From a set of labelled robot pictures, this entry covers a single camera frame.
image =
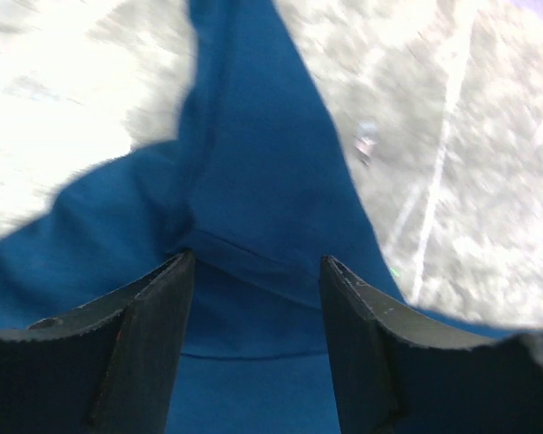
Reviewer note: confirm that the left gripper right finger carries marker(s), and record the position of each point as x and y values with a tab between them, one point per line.
396	370

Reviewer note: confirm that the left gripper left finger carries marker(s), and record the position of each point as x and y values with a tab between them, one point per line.
106	367

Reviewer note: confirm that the blue t shirt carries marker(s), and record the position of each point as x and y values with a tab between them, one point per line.
256	184

